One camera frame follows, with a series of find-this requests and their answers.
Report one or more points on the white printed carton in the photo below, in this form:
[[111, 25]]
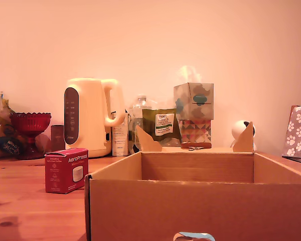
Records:
[[120, 140]]

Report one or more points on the grey paw print cloth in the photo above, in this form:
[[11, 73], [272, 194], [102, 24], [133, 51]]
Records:
[[299, 130]]

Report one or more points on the triangle pattern box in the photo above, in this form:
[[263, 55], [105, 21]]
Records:
[[195, 130]]

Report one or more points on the red glass footed bowl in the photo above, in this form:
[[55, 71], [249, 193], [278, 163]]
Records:
[[30, 125]]

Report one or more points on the small white round camera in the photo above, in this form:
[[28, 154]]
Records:
[[238, 129]]

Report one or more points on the large open cardboard box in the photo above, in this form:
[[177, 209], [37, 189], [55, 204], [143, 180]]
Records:
[[190, 208]]

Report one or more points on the cloud print tissue box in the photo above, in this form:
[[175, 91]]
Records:
[[195, 103]]

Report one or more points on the red AeroPress filter carton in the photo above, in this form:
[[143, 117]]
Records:
[[62, 173]]

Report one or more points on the cream electric kettle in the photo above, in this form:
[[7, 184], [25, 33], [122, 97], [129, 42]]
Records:
[[90, 113]]

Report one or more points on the green labelled food packet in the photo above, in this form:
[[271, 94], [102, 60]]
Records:
[[165, 125]]

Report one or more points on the clear bag with yellow contents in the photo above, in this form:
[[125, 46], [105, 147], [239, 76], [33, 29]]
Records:
[[0, 135]]

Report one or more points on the flat wooden stand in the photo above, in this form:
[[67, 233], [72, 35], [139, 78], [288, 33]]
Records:
[[203, 144]]

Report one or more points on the clear plastic water bottle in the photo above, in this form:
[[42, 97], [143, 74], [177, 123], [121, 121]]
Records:
[[136, 113]]

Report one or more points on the small dark brown box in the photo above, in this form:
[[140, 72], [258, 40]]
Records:
[[57, 138]]

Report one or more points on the white tissue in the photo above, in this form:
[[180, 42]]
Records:
[[189, 74]]

